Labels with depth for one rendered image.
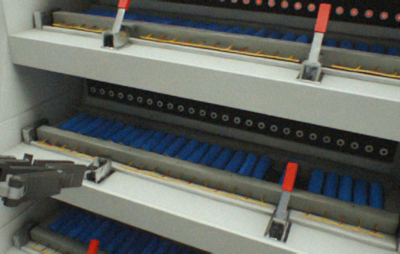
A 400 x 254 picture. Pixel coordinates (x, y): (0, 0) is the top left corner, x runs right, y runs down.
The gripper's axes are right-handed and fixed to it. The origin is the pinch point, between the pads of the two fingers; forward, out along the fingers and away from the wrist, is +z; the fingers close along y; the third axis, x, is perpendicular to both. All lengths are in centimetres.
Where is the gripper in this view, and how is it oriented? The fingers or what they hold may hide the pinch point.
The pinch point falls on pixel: (58, 173)
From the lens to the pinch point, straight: 50.7
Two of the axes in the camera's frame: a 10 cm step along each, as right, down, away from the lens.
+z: 3.2, 1.1, 9.4
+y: 9.2, 2.0, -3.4
